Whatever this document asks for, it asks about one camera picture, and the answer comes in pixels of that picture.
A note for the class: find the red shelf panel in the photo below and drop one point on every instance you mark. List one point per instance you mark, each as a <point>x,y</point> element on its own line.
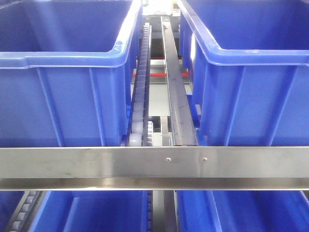
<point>162,75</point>

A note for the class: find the steel shelf front bar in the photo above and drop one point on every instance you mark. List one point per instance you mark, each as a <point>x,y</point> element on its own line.
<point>163,168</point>

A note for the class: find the white roller conveyor track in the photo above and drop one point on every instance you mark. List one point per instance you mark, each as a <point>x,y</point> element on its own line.
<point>139,113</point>

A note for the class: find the blue upper left bin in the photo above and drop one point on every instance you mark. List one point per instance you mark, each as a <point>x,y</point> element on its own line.
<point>65,71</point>

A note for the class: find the blue bin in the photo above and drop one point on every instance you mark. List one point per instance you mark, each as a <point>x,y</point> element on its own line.
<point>242,211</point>
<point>248,61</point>
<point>93,211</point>
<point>65,71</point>

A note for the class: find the blue lower right bin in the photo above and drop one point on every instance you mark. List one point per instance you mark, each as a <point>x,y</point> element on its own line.
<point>242,211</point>

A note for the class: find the blue upper right bin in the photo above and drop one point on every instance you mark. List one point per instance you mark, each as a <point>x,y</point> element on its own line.
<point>248,61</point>

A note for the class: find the blue lower left bin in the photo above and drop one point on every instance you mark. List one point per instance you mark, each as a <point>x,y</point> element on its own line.
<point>93,211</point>

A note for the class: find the lower left roller track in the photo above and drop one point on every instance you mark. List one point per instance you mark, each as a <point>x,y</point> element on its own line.
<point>25,212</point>

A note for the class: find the steel divider guide rail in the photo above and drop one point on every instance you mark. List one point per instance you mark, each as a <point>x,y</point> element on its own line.
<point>183,130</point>

